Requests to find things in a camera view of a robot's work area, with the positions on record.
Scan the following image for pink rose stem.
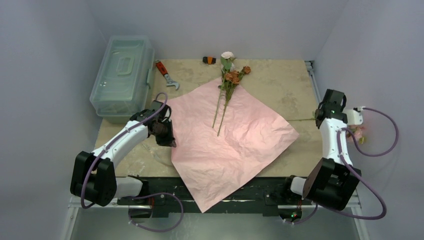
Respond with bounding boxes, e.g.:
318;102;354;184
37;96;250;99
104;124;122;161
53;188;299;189
288;117;367;145

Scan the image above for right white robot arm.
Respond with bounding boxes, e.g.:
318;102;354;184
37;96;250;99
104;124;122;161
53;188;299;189
280;89;363;211

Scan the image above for white and orange rose stems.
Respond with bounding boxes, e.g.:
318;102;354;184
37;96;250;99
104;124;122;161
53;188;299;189
212;51;252;136

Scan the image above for small orange black tool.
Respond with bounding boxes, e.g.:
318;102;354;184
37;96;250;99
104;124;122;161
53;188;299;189
202;56;217;65

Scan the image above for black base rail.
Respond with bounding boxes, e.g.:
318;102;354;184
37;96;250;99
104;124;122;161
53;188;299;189
117;177;315;221

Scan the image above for orange handled adjustable wrench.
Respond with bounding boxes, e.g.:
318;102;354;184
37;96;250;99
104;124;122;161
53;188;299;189
155;60;180;91

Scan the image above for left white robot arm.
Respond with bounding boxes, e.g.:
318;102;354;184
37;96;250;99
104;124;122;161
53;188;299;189
70;100;177;207

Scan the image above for clear plastic strip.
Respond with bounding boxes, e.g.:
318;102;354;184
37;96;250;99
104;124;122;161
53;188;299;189
141;143;173;167

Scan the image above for clear plastic storage box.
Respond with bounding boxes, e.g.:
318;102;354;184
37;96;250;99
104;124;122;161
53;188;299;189
89;35;155;124

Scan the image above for pink purple wrapping paper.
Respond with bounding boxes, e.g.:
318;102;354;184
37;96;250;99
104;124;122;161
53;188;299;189
165;77;301;214

